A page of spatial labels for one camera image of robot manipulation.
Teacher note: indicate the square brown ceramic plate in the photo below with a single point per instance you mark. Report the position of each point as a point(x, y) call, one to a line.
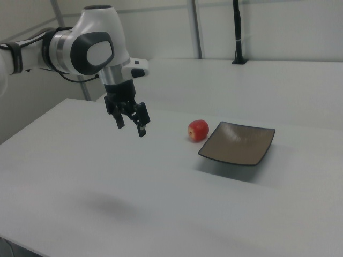
point(238, 144)

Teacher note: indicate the aluminium frame post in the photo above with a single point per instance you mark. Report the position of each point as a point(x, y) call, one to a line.
point(86, 91)

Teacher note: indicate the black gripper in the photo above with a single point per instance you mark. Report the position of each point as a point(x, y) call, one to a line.
point(120, 92)

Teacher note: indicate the red apple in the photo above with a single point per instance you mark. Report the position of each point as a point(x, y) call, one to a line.
point(198, 130)

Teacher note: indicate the black table clamp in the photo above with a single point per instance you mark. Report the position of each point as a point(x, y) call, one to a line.
point(238, 26)

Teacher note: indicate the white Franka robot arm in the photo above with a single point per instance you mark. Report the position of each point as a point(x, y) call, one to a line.
point(99, 24)

